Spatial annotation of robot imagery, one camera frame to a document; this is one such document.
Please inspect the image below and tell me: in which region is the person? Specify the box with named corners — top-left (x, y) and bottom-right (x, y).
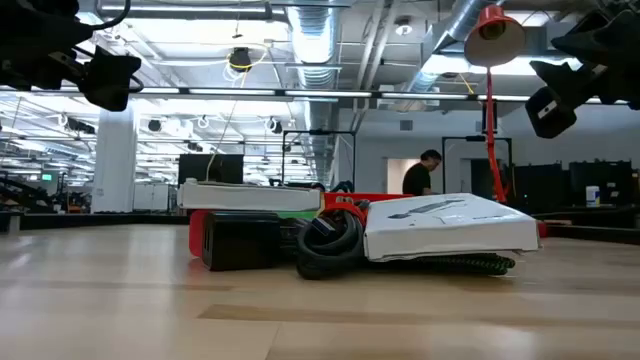
top-left (402, 148), bottom-right (444, 197)

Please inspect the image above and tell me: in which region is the white pillar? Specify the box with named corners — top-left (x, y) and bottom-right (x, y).
top-left (91, 107), bottom-right (139, 214)

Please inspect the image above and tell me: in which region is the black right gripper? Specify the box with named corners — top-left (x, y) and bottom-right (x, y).
top-left (524, 4), bottom-right (640, 140)

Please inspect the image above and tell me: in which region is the black charger plug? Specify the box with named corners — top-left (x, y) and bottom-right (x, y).
top-left (201, 211), bottom-right (282, 272)

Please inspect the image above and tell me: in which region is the red desk lamp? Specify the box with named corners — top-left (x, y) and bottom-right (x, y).
top-left (463, 4), bottom-right (549, 239)

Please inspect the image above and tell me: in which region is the red plastic basket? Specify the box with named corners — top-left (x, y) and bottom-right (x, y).
top-left (322, 192), bottom-right (416, 214)

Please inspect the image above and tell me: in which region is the white labelled box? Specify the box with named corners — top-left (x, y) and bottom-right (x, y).
top-left (176, 178), bottom-right (324, 213)

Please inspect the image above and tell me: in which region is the black background monitor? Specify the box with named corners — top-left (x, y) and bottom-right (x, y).
top-left (178, 153), bottom-right (245, 185)

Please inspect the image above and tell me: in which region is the white box with cable picture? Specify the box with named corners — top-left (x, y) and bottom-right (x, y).
top-left (363, 192), bottom-right (542, 263)

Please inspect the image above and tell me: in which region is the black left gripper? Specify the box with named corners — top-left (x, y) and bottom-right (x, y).
top-left (0, 0), bottom-right (144, 112)

